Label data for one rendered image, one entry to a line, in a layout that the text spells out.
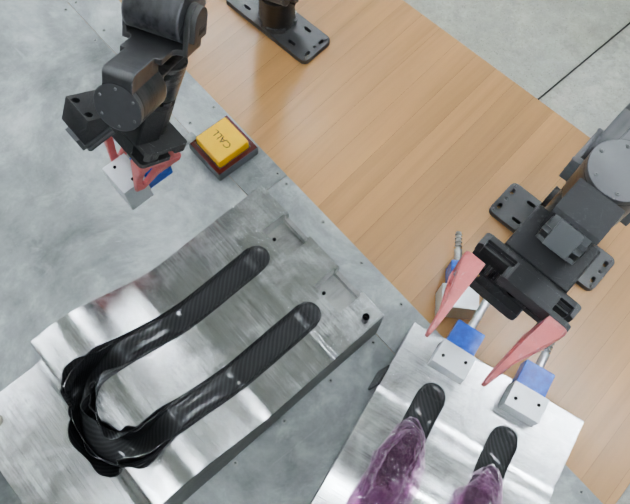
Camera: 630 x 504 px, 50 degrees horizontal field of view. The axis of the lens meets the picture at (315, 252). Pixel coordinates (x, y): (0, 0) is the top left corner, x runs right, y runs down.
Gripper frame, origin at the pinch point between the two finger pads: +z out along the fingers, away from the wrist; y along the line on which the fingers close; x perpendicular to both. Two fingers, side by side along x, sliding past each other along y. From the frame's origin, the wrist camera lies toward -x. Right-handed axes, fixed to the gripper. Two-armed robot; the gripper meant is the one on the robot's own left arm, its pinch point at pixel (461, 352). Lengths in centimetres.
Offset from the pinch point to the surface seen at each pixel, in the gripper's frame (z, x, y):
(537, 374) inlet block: -15.0, 32.8, 10.6
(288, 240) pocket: -6.2, 33.3, -27.4
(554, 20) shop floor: -148, 125, -42
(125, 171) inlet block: 4, 23, -47
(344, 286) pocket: -6.5, 33.2, -16.8
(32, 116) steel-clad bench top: 5, 39, -75
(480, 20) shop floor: -130, 124, -60
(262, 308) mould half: 4.1, 30.6, -22.4
